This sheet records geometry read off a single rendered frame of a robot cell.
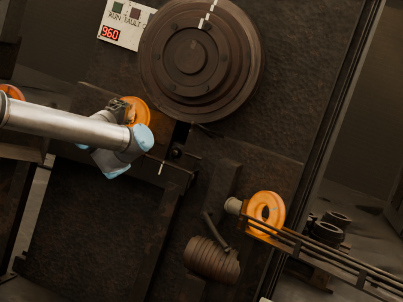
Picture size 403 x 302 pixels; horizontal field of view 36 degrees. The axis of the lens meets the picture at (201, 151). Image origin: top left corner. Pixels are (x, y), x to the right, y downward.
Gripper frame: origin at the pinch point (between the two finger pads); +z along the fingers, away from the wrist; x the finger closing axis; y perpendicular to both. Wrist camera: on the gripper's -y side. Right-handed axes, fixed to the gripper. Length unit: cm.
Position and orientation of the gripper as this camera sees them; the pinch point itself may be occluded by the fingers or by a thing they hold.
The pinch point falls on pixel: (131, 111)
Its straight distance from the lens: 242.0
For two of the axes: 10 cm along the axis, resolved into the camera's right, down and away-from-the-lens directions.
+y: 2.3, -8.8, -4.3
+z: 3.6, -3.3, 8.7
